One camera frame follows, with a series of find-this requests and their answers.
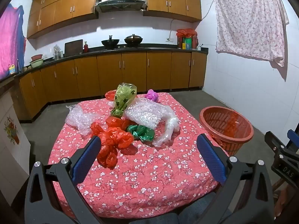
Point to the black kitchen countertop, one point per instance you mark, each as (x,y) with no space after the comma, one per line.
(140,49)

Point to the red basin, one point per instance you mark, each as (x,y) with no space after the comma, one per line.
(37,57)

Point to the wall power outlet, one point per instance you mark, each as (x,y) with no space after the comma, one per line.
(169,39)

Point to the black wok with lid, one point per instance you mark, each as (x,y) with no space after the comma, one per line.
(133,40)

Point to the green paw print bag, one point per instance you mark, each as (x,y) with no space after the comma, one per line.
(122,98)

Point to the large red plastic bag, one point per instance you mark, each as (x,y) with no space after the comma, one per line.
(112,142)

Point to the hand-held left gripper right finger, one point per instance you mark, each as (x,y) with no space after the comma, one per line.
(211,158)

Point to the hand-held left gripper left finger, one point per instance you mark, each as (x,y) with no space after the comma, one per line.
(85,161)

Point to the crumpled clear bubble wrap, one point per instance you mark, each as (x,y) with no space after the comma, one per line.
(79,119)

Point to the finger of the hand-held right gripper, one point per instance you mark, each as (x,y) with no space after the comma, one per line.
(293,137)
(274,142)

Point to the white flower print panel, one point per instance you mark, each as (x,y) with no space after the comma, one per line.
(11,158)

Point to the red plastic basket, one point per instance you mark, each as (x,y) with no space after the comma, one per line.
(224,126)

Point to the large clear bubble wrap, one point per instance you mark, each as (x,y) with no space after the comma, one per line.
(144,114)

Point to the red floral tablecloth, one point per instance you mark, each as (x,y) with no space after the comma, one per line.
(149,179)

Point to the magenta plastic bag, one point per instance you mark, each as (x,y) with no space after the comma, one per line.
(151,95)

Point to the dark green plastic bag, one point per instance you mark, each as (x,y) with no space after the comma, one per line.
(141,133)

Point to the pink floral hanging cloth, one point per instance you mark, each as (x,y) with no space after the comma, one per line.
(250,18)

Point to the red bag of goods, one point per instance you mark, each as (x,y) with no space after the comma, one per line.
(185,33)

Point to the white mug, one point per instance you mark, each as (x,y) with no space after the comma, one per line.
(199,48)

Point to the red bottle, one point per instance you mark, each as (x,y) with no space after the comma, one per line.
(86,47)

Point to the green and yellow box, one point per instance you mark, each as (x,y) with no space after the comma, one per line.
(187,44)

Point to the wooden upper kitchen cabinets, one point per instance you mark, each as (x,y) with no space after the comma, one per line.
(65,4)

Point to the clear plastic bag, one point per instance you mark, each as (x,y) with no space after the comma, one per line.
(169,126)

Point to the yellow bottle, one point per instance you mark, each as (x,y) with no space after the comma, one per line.
(12,70)

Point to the clear plastic jar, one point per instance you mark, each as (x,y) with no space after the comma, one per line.
(57,52)

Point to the pink and blue cloth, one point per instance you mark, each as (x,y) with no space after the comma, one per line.
(10,39)

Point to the dark cutting board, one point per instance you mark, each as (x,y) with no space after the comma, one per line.
(73,47)

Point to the wooden lower kitchen cabinets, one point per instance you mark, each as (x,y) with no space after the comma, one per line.
(133,72)

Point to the wooden kitchen cabinets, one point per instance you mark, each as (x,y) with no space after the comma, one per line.
(133,72)
(65,4)

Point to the green basin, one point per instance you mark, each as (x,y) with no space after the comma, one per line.
(36,63)

